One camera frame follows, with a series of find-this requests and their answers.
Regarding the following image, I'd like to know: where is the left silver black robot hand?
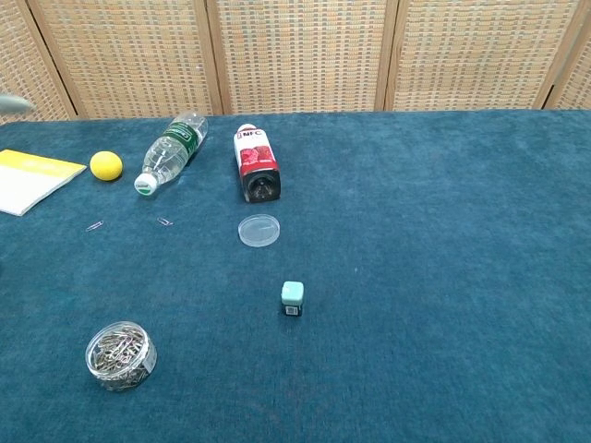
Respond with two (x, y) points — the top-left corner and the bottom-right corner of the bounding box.
(0, 94), (34, 114)

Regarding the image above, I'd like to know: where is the yellow foam ball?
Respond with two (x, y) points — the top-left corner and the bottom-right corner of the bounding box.
(90, 150), (125, 182)

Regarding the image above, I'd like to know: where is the clear water bottle green label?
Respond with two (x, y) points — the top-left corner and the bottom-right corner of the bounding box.
(133, 111), (210, 198)

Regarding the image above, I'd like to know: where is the red juice bottle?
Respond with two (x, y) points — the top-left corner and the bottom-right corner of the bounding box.
(233, 123), (283, 205)

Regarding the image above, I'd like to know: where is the wicker folding screen panel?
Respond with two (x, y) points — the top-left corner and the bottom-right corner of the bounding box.
(382, 0), (583, 112)
(27, 0), (225, 120)
(205, 0), (401, 115)
(0, 0), (78, 126)
(533, 0), (591, 111)

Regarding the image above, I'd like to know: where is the yellow white notepad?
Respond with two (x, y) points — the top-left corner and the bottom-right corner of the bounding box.
(0, 148), (88, 217)

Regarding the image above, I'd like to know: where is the teal cube pencil sharpener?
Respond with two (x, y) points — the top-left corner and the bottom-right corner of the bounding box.
(280, 281), (306, 317)

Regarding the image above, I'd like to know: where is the blue carpet table cover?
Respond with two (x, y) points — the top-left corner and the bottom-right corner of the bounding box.
(0, 108), (591, 443)

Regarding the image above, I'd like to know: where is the clear round plastic lid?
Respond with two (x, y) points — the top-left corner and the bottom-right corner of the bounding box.
(237, 213), (283, 248)

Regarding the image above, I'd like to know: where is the clear tub of paperclips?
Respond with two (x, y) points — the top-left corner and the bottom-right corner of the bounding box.
(84, 320), (158, 392)

